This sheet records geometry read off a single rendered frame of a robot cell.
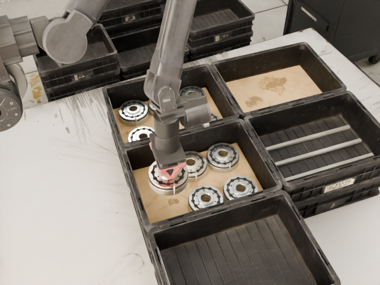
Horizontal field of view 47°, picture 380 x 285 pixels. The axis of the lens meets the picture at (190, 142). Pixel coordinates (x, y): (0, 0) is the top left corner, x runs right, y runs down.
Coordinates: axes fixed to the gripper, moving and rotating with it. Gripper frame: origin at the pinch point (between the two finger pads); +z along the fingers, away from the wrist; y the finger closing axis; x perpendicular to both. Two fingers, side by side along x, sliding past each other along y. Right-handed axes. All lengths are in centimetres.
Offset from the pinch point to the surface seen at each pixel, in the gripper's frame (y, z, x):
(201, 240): -10.4, 22.0, -6.2
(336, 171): -7.2, 10.7, -47.9
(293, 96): 34, 21, -58
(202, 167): 11.9, 19.2, -14.3
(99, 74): 114, 58, 4
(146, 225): -6.8, 12.3, 8.0
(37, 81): 183, 110, 41
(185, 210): 0.5, 22.0, -5.2
